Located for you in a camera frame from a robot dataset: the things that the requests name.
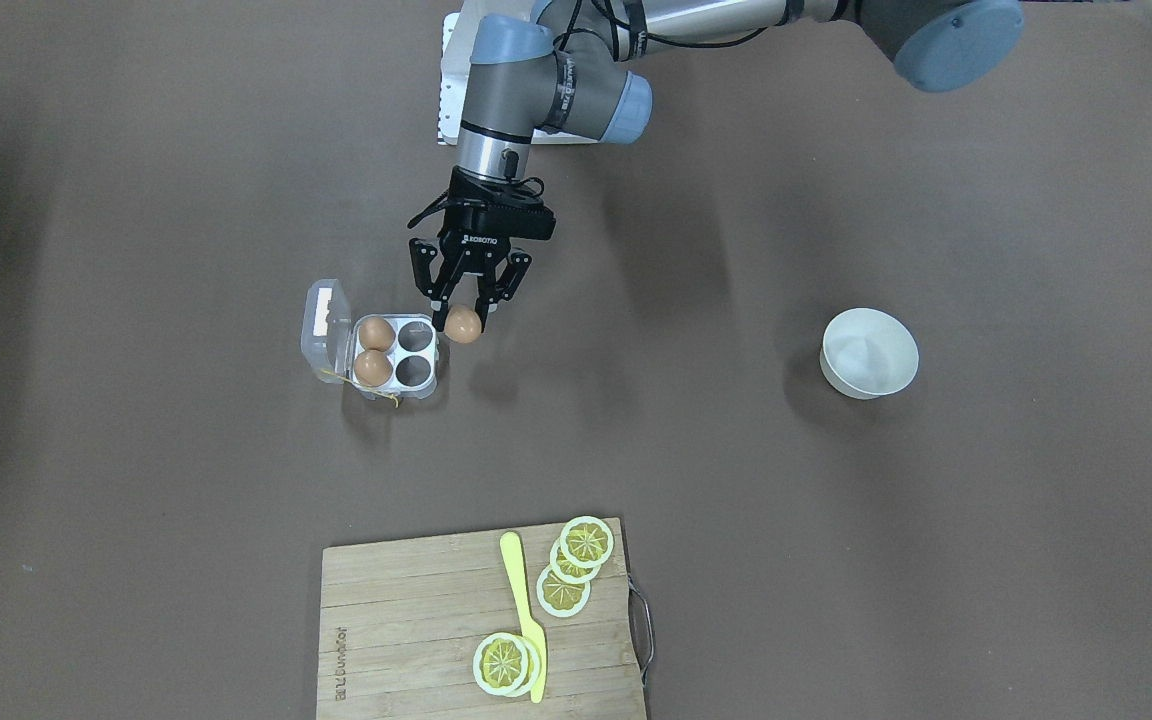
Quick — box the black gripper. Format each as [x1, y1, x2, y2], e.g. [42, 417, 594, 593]
[408, 167, 556, 331]

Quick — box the brown egg from bowl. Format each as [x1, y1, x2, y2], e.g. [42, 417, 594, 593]
[444, 305, 483, 344]

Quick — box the clear plastic egg box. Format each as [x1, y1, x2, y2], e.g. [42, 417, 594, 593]
[300, 279, 439, 404]

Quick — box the white ceramic bowl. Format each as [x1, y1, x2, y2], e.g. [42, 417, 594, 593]
[819, 306, 920, 400]

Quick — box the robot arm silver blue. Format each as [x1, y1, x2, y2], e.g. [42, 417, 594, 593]
[410, 1, 1024, 338]

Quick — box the brown egg in box upper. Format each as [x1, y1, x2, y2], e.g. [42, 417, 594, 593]
[357, 314, 397, 354]

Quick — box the brown egg in box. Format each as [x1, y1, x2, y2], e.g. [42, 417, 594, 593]
[353, 348, 394, 388]
[357, 314, 397, 354]

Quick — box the brown egg in box lower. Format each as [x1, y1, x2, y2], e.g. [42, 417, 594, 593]
[353, 348, 394, 388]

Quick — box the white central pillar base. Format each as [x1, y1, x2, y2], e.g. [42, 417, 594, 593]
[438, 1, 626, 149]

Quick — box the yellow plastic knife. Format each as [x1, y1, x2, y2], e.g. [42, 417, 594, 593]
[499, 530, 548, 705]

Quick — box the lemon slice toy top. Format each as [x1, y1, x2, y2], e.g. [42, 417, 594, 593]
[556, 515, 614, 569]

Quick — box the lemon slice toy middle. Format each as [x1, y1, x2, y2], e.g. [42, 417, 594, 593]
[550, 541, 602, 585]

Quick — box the bamboo cutting board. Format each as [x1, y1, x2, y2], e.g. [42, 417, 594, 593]
[316, 518, 647, 719]

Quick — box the lemon slice toy large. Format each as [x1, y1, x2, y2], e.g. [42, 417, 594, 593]
[471, 632, 541, 698]

